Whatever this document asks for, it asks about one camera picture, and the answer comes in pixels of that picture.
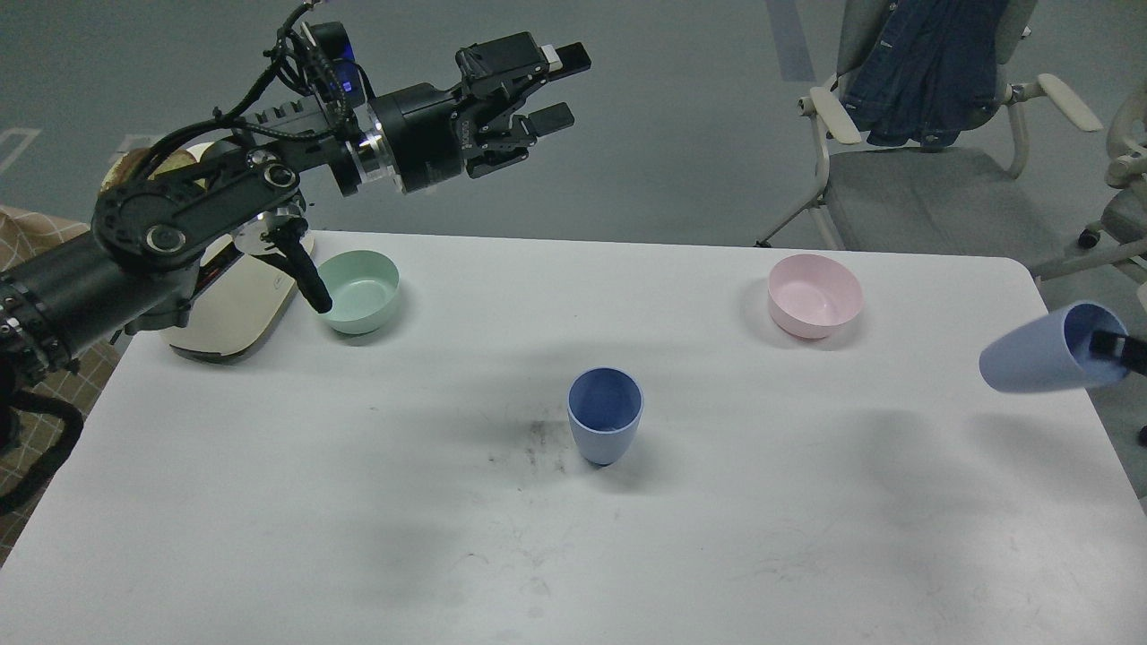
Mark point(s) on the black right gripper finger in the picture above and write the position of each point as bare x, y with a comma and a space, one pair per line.
1127, 351

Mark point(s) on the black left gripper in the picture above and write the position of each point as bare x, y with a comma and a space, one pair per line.
421, 136

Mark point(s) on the mint green bowl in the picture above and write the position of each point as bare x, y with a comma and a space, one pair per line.
364, 288

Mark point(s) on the blue denim jacket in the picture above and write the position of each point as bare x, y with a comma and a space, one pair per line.
931, 74

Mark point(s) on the rear bread slice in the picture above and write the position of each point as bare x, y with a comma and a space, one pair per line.
123, 168

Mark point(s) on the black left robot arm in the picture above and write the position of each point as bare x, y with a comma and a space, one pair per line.
179, 214

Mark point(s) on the grey office chair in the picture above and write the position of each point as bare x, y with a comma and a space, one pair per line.
962, 199

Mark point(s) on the cream white toaster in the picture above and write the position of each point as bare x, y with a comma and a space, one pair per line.
232, 315

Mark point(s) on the pink bowl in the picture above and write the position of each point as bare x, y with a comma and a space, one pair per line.
812, 296

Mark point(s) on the light blue cup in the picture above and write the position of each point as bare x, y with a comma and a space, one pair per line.
605, 407
1053, 353

